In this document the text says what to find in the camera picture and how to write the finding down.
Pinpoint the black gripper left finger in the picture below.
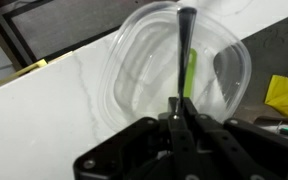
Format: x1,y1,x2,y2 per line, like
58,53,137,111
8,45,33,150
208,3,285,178
73,97,198,180

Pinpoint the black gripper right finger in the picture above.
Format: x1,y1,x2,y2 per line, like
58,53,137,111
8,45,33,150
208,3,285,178
182,98,288,180

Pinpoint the clear plastic lunch box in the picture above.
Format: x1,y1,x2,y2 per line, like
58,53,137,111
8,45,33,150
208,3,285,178
97,1,252,132

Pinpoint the green measuring spoon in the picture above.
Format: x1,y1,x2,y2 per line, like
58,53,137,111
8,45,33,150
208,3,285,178
184,48,197,97

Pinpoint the metal spoon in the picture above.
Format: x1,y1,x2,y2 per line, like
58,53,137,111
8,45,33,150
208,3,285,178
176,7,197,114

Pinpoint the yellow glove in sink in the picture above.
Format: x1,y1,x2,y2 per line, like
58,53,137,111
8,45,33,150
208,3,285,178
264,75,288,117

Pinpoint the stainless steel sink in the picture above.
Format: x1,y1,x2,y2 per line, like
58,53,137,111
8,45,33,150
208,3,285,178
232,17,288,123

